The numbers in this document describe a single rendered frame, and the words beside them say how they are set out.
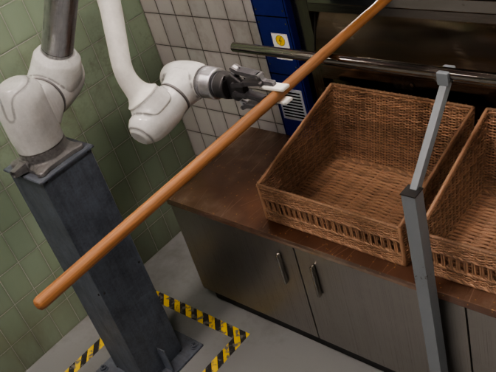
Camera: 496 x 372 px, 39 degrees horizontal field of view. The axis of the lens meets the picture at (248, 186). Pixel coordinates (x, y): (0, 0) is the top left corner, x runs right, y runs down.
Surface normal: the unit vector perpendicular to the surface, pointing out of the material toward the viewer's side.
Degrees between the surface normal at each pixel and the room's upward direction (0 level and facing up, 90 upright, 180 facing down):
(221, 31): 90
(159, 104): 60
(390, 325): 90
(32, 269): 90
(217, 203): 0
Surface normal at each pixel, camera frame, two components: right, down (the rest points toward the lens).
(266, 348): -0.25, -0.79
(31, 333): 0.74, 0.22
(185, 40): -0.62, 0.58
